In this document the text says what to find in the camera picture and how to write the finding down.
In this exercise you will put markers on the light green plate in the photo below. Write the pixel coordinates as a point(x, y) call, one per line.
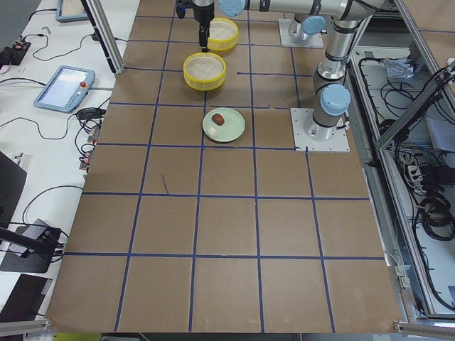
point(232, 128)

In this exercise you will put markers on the near teach pendant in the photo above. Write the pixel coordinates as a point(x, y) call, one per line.
point(66, 89)

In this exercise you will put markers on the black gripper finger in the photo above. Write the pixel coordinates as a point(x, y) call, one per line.
point(203, 36)

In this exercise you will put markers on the yellow bamboo steamer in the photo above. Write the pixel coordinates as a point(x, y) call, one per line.
point(224, 34)
point(204, 71)

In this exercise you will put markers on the black monitor stand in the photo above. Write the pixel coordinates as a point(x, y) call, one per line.
point(32, 247)

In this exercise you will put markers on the far teach pendant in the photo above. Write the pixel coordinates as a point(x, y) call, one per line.
point(69, 11)

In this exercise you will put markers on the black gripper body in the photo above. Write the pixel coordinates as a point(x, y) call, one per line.
point(202, 13)

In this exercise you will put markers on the brown bun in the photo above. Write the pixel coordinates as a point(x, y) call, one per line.
point(218, 119)

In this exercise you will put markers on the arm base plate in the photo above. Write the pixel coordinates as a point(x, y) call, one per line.
point(292, 35)
point(309, 136)

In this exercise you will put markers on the aluminium frame post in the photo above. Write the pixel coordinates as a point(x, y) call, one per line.
point(101, 27)

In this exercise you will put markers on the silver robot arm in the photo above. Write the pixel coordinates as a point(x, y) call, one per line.
point(303, 30)
point(332, 98)

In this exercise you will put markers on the teach pendant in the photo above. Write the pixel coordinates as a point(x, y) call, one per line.
point(66, 89)
point(69, 11)

